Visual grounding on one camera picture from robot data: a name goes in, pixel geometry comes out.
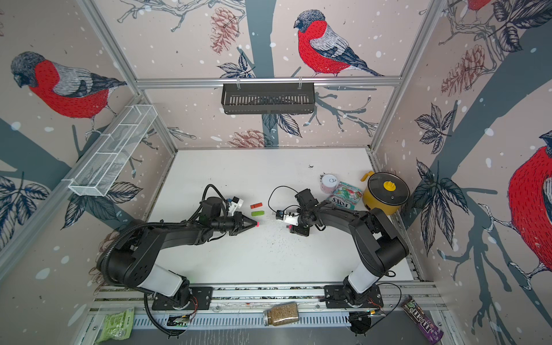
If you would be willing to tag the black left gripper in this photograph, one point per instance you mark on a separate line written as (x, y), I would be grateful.
(238, 220)

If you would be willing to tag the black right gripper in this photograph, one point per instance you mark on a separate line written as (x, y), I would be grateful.
(298, 229)

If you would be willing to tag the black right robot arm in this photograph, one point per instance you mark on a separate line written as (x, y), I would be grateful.
(379, 245)

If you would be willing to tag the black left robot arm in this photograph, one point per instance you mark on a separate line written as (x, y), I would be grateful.
(131, 260)

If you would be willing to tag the green candy packet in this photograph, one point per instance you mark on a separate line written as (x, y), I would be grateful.
(346, 196)

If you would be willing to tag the glass jar with grains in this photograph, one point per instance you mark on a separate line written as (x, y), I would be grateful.
(282, 314)

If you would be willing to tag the yellow toy pot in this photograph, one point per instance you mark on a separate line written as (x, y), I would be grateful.
(385, 191)

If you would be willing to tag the green snack bag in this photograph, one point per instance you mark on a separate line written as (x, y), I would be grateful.
(117, 326)

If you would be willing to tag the purple candy bar pack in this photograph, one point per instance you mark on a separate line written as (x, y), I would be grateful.
(426, 325)

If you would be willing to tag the black wire basket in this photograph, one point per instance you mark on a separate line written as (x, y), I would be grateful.
(268, 98)

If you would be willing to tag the white wire shelf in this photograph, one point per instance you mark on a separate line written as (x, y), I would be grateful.
(101, 171)

